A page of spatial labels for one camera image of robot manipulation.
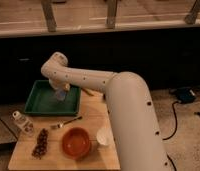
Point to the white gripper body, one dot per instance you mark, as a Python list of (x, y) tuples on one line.
[(60, 93)]

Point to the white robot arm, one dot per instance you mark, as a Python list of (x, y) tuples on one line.
[(131, 111)]

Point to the green plastic tray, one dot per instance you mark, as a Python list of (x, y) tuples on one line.
[(43, 102)]

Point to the metal fork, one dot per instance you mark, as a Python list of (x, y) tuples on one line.
[(60, 125)]

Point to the orange bowl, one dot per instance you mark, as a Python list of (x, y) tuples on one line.
[(76, 143)]

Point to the white cup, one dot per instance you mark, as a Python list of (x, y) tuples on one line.
[(102, 137)]

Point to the blue black device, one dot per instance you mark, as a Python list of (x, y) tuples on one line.
[(185, 95)]

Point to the wooden post left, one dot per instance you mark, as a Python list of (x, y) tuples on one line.
[(49, 15)]

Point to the wooden post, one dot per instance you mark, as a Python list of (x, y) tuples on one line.
[(192, 15), (111, 13), (49, 15)]

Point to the wooden post middle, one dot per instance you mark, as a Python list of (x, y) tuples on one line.
[(111, 13)]

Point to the wooden post right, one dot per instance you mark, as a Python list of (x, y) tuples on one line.
[(192, 15)]

